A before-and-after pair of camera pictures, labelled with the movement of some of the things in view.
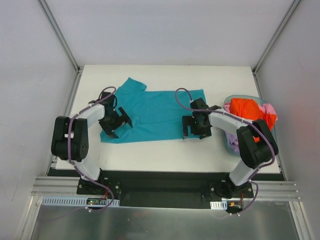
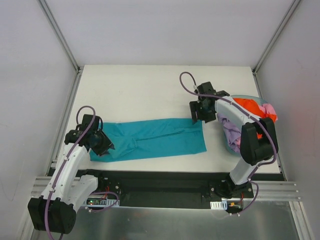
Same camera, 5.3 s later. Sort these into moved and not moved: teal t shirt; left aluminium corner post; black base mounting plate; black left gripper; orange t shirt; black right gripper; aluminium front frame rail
Moved: teal t shirt; black left gripper; black right gripper
Not moved: orange t shirt; left aluminium corner post; aluminium front frame rail; black base mounting plate
